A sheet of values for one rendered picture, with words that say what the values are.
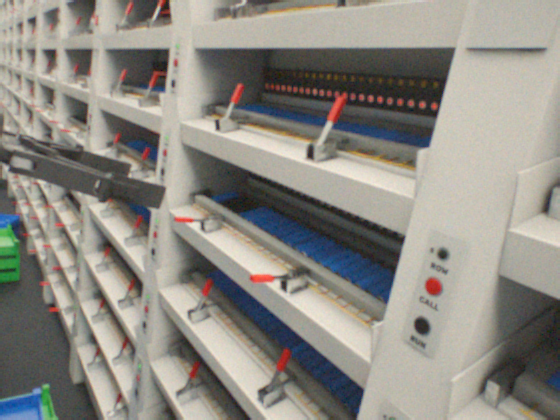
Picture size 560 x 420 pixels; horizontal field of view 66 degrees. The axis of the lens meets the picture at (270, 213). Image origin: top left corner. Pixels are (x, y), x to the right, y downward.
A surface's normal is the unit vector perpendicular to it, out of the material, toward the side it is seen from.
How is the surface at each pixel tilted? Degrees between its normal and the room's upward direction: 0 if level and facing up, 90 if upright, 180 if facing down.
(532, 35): 90
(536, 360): 16
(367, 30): 106
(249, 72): 90
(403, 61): 90
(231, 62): 90
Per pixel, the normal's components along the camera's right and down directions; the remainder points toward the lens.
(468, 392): 0.56, 0.29
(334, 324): -0.05, -0.92
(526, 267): -0.83, 0.25
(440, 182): -0.81, 0.00
